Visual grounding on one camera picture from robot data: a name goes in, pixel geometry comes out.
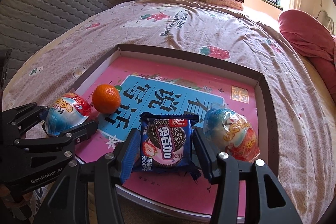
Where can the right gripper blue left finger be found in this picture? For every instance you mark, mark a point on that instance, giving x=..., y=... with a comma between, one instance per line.
x=126, y=156

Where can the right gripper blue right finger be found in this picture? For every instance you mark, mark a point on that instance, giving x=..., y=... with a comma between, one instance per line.
x=207, y=154

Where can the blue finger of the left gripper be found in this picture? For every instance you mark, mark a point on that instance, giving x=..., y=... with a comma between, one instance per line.
x=78, y=133
x=23, y=118

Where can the red blue Kinder egg toy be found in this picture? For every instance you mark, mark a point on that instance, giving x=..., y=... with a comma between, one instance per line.
x=231, y=132

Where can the blue Oreo cookie packet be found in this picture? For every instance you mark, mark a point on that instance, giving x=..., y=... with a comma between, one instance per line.
x=166, y=144

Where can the large orange mandarin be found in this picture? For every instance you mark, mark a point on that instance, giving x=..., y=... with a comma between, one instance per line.
x=106, y=99

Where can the pink strawberry print bedsheet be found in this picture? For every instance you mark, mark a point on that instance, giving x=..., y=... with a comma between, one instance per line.
x=191, y=30

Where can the pink quilted blanket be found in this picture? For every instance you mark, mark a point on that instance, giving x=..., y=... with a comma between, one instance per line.
x=312, y=40

